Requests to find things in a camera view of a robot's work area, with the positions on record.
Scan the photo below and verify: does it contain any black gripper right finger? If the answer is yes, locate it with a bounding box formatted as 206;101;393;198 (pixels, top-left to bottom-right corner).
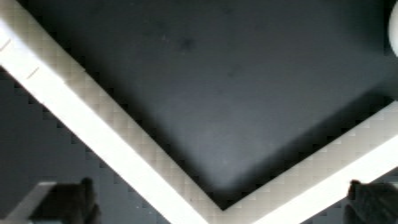
345;180;398;224

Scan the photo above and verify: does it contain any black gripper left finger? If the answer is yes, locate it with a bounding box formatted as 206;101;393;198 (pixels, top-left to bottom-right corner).
0;177;103;224

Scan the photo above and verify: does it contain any white L-shaped boundary frame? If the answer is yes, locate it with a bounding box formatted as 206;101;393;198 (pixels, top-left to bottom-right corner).
0;0;398;224

